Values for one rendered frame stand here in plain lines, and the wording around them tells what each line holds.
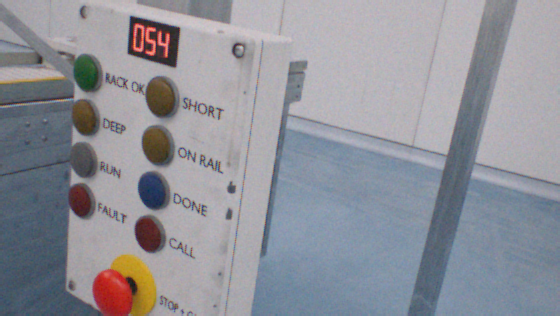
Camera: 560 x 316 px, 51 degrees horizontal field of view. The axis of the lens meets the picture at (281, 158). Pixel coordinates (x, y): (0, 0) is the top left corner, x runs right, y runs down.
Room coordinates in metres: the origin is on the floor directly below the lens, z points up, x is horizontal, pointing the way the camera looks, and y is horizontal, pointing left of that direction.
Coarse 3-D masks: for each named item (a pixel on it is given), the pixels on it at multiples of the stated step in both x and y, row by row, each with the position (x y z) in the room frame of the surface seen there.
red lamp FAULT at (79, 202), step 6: (78, 186) 0.44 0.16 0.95; (72, 192) 0.44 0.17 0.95; (78, 192) 0.44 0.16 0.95; (84, 192) 0.44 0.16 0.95; (72, 198) 0.44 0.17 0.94; (78, 198) 0.44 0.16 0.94; (84, 198) 0.44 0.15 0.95; (72, 204) 0.44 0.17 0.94; (78, 204) 0.44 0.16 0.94; (84, 204) 0.44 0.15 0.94; (90, 204) 0.44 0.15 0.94; (72, 210) 0.44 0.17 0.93; (78, 210) 0.44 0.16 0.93; (84, 210) 0.44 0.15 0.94
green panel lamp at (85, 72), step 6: (78, 60) 0.44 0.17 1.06; (84, 60) 0.44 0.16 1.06; (90, 60) 0.44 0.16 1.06; (78, 66) 0.44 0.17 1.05; (84, 66) 0.44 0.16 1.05; (90, 66) 0.44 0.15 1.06; (78, 72) 0.44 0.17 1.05; (84, 72) 0.44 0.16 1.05; (90, 72) 0.44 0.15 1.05; (96, 72) 0.44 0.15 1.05; (78, 78) 0.44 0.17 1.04; (84, 78) 0.44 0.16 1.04; (90, 78) 0.44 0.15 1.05; (96, 78) 0.44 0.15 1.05; (78, 84) 0.44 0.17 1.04; (84, 84) 0.44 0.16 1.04; (90, 84) 0.44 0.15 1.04
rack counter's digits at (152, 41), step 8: (136, 24) 0.42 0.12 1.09; (136, 32) 0.42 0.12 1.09; (144, 32) 0.42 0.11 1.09; (152, 32) 0.41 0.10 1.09; (160, 32) 0.41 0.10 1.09; (168, 32) 0.40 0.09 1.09; (136, 40) 0.42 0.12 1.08; (144, 40) 0.42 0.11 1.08; (152, 40) 0.41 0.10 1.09; (160, 40) 0.41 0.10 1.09; (168, 40) 0.40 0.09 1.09; (136, 48) 0.42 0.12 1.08; (144, 48) 0.41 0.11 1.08; (152, 48) 0.41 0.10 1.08; (160, 48) 0.41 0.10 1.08; (168, 48) 0.40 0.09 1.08; (160, 56) 0.41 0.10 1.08
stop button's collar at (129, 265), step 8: (120, 256) 0.42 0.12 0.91; (128, 256) 0.41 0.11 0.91; (112, 264) 0.42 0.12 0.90; (120, 264) 0.42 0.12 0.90; (128, 264) 0.41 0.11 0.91; (136, 264) 0.41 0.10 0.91; (144, 264) 0.41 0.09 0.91; (120, 272) 0.42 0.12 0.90; (128, 272) 0.41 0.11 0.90; (136, 272) 0.41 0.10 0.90; (144, 272) 0.40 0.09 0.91; (136, 280) 0.41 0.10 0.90; (144, 280) 0.40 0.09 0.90; (152, 280) 0.40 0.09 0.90; (144, 288) 0.40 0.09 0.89; (152, 288) 0.40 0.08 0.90; (136, 296) 0.41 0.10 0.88; (144, 296) 0.40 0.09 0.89; (152, 296) 0.40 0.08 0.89; (160, 296) 0.40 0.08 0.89; (136, 304) 0.41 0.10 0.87; (144, 304) 0.40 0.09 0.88; (152, 304) 0.40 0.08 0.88; (168, 304) 0.39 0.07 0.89; (176, 304) 0.39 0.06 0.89; (136, 312) 0.41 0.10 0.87; (144, 312) 0.40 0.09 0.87; (184, 312) 0.39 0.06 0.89
